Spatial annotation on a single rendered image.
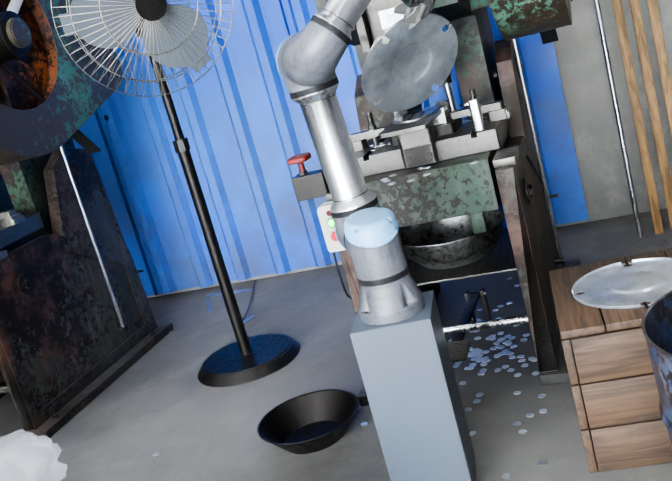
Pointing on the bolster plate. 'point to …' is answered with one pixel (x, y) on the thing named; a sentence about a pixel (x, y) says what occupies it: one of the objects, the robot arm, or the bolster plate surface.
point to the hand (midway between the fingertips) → (411, 22)
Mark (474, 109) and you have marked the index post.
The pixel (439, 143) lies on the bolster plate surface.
